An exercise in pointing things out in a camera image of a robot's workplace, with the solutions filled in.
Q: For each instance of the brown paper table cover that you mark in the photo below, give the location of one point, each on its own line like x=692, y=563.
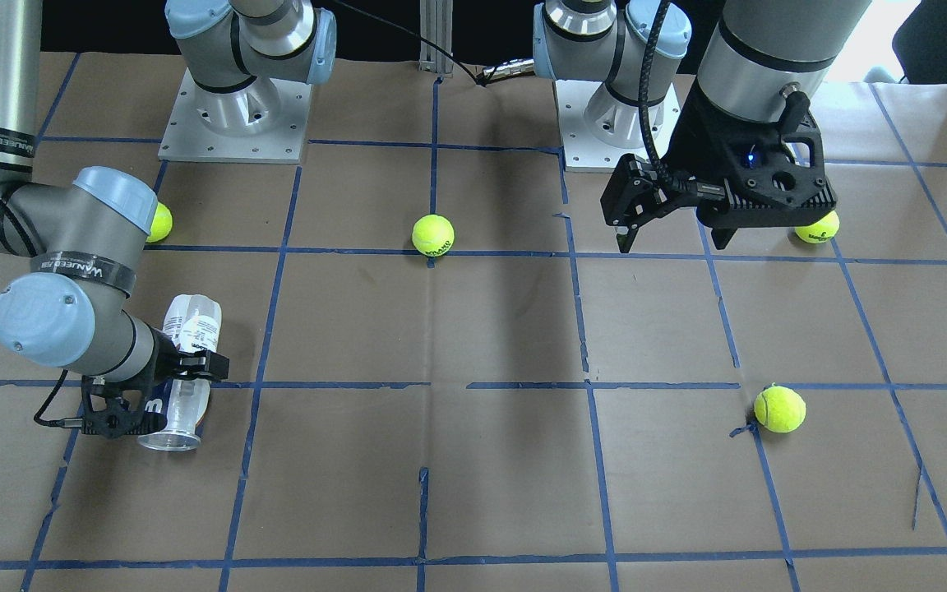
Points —
x=531, y=411

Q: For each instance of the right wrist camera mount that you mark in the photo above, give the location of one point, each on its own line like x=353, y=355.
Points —
x=115, y=409

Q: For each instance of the tennis ball near front edge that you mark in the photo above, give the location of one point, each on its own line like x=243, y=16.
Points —
x=780, y=409

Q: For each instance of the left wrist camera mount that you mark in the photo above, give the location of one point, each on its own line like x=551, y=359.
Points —
x=632, y=196

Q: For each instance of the aluminium frame post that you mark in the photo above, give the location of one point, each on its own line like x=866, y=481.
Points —
x=435, y=27

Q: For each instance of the centre tennis ball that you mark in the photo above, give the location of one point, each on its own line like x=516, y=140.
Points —
x=433, y=235

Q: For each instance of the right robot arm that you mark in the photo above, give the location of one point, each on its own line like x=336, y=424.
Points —
x=250, y=65

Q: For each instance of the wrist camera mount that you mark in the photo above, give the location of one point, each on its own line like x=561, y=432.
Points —
x=632, y=196
x=115, y=409

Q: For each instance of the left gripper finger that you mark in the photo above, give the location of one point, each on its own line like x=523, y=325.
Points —
x=722, y=236
x=626, y=235

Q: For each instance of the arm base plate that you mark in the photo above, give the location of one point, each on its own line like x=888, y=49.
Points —
x=265, y=123
x=596, y=129

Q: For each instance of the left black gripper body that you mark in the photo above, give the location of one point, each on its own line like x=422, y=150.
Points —
x=702, y=138

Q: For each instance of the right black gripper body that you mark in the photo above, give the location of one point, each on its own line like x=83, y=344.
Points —
x=168, y=355

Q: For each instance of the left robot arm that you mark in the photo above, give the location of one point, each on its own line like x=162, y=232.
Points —
x=758, y=53

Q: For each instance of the tennis ball by base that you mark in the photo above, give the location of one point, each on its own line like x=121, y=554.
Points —
x=821, y=231
x=161, y=225

